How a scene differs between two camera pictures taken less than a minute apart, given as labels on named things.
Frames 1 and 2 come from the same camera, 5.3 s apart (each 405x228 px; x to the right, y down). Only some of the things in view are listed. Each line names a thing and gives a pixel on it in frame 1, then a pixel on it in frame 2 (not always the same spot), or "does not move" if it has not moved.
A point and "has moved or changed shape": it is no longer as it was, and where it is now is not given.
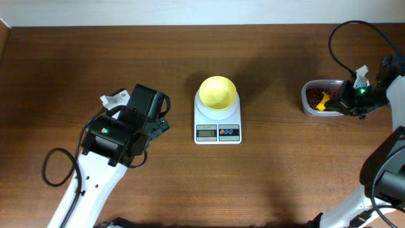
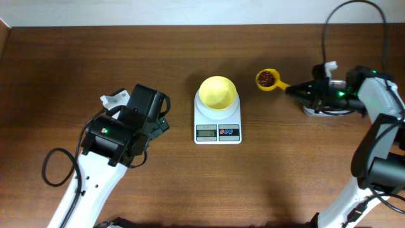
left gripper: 159,125 does not move
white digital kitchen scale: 217,126 does not move
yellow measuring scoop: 321,106 has moved or changed shape
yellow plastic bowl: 218,92 does not move
